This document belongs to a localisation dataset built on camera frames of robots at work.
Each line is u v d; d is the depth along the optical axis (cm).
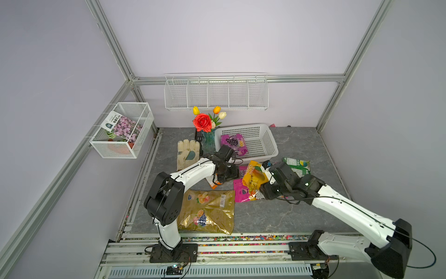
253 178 88
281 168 56
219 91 99
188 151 107
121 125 74
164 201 47
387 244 40
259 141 113
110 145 74
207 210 81
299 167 99
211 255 74
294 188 55
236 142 105
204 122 72
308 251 66
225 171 76
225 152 72
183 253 73
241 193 89
